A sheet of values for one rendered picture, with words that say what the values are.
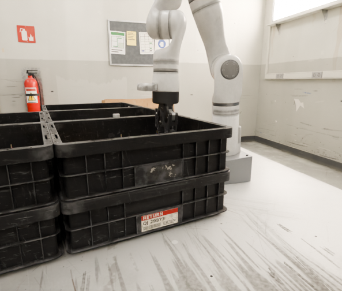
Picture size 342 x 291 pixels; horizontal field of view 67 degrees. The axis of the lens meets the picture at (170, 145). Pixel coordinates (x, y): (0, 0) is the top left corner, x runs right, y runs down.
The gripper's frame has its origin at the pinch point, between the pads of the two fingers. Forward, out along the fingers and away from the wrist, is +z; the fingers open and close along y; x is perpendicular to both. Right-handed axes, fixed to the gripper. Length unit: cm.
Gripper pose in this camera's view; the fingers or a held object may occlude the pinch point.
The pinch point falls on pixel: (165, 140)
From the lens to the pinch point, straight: 75.6
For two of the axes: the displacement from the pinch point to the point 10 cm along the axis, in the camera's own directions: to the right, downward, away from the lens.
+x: -9.4, 0.7, -3.3
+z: -0.1, 9.7, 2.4
